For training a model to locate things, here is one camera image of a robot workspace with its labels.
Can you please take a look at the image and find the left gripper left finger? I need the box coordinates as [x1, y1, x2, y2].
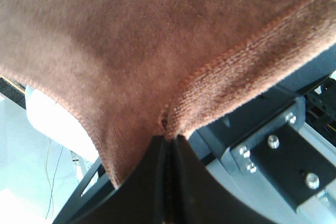
[67, 135, 169, 224]

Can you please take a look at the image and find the aluminium frame with black bracket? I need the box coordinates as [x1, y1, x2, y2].
[188, 76, 336, 224]

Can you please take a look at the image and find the grey perforated laundry basket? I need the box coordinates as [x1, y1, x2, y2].
[25, 86, 99, 163]

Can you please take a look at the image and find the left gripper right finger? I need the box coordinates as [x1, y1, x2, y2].
[170, 135, 272, 223]

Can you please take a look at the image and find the brown terry towel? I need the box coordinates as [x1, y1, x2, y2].
[1, 0, 335, 185]

